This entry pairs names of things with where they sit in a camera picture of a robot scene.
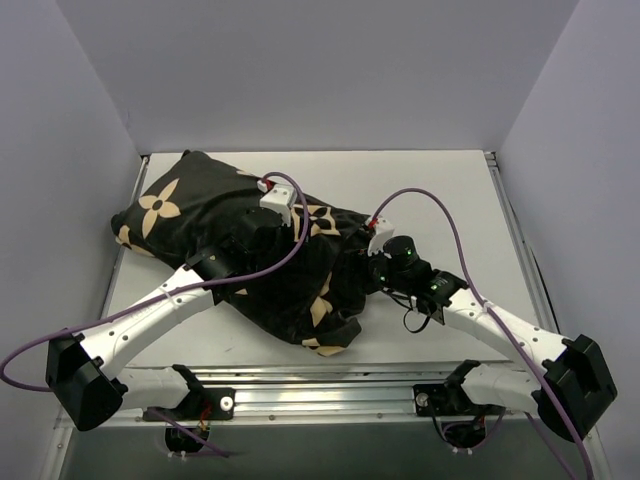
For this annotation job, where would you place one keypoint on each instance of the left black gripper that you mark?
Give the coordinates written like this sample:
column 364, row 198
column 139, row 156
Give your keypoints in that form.
column 273, row 220

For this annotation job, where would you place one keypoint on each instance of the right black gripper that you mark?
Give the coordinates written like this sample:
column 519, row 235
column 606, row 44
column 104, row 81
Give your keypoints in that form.
column 366, row 261

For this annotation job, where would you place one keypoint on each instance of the black floral pillowcase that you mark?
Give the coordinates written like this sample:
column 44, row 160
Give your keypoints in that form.
column 205, row 206

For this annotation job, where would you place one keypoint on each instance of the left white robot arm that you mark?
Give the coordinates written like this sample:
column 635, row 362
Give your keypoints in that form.
column 89, row 372

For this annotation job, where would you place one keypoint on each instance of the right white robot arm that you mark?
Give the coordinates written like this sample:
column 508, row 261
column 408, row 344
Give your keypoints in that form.
column 566, row 382

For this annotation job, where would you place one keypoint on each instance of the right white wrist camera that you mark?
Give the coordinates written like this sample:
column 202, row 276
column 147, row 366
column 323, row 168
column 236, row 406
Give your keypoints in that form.
column 381, row 231

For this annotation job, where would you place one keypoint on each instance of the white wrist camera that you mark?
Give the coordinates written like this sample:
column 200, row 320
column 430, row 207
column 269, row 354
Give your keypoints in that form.
column 381, row 231
column 278, row 198

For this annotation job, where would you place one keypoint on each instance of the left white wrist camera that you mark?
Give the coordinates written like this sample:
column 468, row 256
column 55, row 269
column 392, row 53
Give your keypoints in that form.
column 278, row 198

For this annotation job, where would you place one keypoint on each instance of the aluminium front rail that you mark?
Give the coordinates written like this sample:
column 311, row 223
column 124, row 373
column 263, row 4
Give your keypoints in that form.
column 316, row 395

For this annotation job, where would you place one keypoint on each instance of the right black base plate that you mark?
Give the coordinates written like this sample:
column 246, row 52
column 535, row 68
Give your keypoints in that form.
column 440, row 400

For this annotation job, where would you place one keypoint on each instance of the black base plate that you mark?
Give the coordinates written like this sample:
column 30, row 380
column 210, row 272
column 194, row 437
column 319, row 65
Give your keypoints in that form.
column 213, row 404
column 440, row 400

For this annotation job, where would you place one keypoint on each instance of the right aluminium side rail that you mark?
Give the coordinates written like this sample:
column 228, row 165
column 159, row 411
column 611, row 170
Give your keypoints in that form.
column 530, row 269

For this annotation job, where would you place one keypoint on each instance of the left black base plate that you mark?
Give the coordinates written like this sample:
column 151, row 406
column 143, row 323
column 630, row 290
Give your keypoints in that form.
column 213, row 404

